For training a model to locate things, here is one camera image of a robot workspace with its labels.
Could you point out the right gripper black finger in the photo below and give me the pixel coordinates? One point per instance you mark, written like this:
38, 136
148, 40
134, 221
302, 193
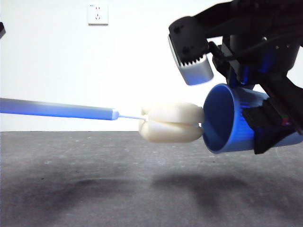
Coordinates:
272, 132

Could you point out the blue ribbed plastic cup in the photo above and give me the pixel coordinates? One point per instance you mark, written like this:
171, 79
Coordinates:
220, 118

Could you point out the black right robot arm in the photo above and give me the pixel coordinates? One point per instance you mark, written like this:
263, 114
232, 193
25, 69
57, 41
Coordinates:
260, 47

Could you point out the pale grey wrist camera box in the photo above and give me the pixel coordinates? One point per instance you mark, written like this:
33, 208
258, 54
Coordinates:
196, 73

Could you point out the white wall power socket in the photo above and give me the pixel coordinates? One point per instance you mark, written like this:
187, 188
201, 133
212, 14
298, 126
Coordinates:
97, 14

